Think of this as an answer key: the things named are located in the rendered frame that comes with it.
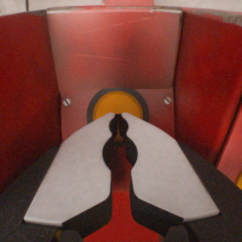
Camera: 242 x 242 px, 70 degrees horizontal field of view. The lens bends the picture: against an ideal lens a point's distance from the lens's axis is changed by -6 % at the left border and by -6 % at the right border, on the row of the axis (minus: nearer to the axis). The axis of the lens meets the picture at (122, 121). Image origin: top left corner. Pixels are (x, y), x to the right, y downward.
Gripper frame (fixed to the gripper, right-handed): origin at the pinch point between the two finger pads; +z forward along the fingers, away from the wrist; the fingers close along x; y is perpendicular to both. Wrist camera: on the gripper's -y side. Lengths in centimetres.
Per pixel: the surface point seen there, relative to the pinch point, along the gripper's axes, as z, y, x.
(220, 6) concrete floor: 72, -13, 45
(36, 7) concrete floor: 73, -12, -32
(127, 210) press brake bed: 9.1, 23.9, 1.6
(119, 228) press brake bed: 5.5, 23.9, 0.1
